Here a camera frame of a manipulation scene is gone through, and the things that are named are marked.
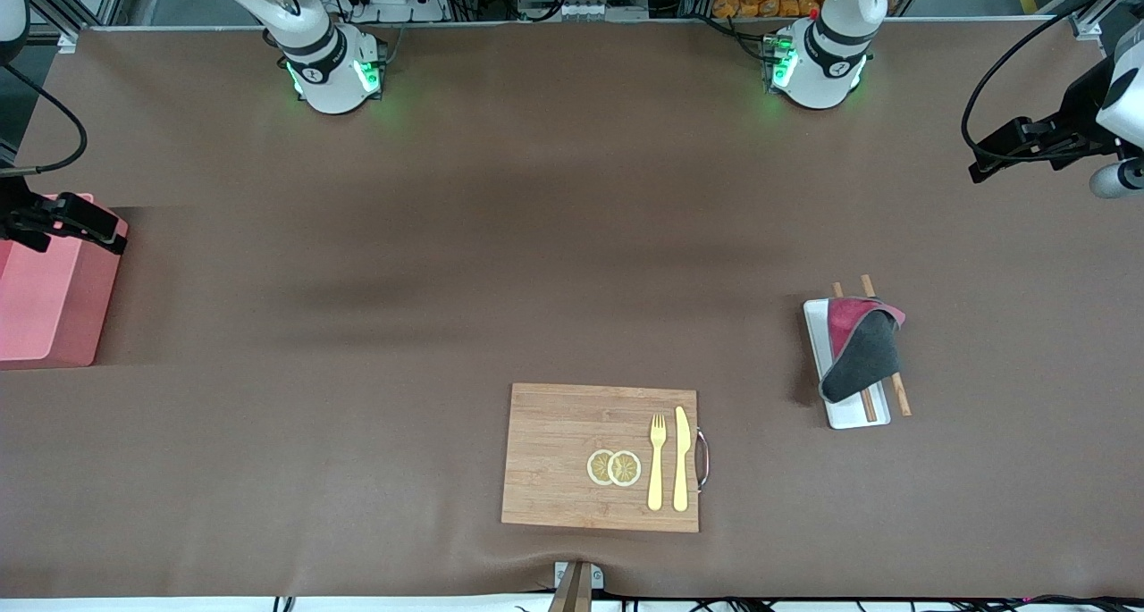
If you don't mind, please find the grey and red cloth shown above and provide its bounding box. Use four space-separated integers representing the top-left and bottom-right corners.
819 297 907 405

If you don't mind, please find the pink plastic bin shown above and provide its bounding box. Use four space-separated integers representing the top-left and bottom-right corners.
0 192 129 369

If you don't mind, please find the white rectangular tray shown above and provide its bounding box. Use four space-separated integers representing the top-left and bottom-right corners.
803 297 893 431

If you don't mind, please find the yellow plastic knife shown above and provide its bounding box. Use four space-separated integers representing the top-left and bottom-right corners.
672 406 692 513

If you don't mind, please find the white terminal block row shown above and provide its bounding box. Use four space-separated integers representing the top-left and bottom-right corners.
518 0 651 21

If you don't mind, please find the yellow plastic fork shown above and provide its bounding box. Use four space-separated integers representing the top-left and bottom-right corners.
647 414 668 512

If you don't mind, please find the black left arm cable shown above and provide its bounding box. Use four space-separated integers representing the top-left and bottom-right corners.
961 0 1144 162

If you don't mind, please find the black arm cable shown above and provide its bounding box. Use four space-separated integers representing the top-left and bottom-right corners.
0 61 89 177
961 0 1144 162

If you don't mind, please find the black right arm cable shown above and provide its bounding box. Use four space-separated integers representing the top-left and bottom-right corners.
0 61 89 177

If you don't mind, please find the aluminium frame profile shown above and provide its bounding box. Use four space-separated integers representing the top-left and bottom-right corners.
27 0 135 52
1041 0 1144 41

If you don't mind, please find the bamboo cutting board metal handle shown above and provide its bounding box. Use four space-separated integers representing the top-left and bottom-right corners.
500 382 711 533

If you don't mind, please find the metal table edge bracket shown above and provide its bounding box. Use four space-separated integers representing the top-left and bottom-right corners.
553 561 606 592

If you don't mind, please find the brown angled post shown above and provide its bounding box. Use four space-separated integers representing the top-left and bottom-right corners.
547 562 593 612

